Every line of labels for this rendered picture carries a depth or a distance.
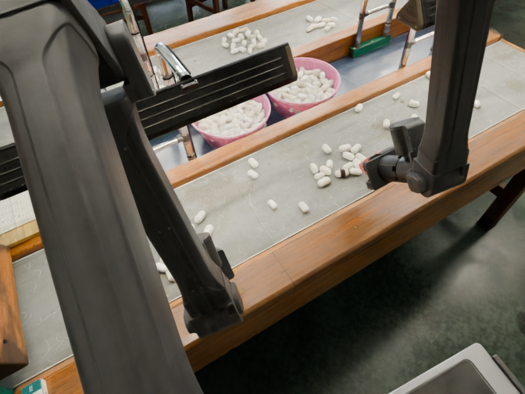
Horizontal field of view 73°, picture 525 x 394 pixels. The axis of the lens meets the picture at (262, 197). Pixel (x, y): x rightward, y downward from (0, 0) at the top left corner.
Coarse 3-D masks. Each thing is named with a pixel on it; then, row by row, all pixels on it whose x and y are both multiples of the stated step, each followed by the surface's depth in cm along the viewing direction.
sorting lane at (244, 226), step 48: (384, 96) 120; (480, 96) 118; (288, 144) 108; (336, 144) 107; (384, 144) 106; (192, 192) 99; (240, 192) 98; (288, 192) 97; (336, 192) 96; (240, 240) 89; (48, 288) 83; (48, 336) 77
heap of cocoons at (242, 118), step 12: (240, 108) 119; (252, 108) 119; (204, 120) 118; (216, 120) 117; (228, 120) 117; (240, 120) 117; (252, 120) 115; (216, 132) 112; (228, 132) 113; (240, 132) 112
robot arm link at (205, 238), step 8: (208, 232) 60; (200, 240) 58; (208, 240) 58; (208, 248) 58; (216, 256) 59; (216, 264) 59; (232, 288) 56; (240, 296) 58; (240, 304) 53; (184, 312) 54; (240, 312) 53; (184, 320) 53; (192, 328) 52
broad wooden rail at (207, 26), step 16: (272, 0) 160; (288, 0) 159; (304, 0) 160; (224, 16) 153; (240, 16) 152; (256, 16) 153; (160, 32) 147; (176, 32) 147; (192, 32) 146; (208, 32) 147
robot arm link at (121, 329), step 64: (0, 0) 23; (64, 0) 23; (0, 64) 22; (64, 64) 22; (64, 128) 21; (64, 192) 20; (128, 192) 24; (64, 256) 20; (128, 256) 20; (64, 320) 19; (128, 320) 19; (128, 384) 18; (192, 384) 21
